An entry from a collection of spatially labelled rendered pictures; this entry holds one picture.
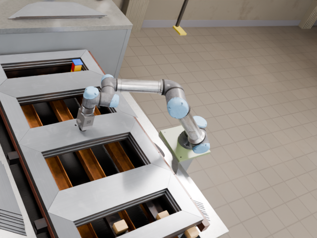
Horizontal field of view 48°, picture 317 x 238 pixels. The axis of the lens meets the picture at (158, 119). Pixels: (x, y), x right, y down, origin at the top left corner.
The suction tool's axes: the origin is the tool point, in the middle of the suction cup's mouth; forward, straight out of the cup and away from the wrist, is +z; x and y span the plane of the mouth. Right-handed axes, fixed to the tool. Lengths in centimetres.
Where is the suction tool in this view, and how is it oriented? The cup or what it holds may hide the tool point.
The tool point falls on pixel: (82, 130)
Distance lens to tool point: 216.2
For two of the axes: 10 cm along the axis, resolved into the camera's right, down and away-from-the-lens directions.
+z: -2.9, 7.1, 6.4
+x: 8.0, -1.9, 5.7
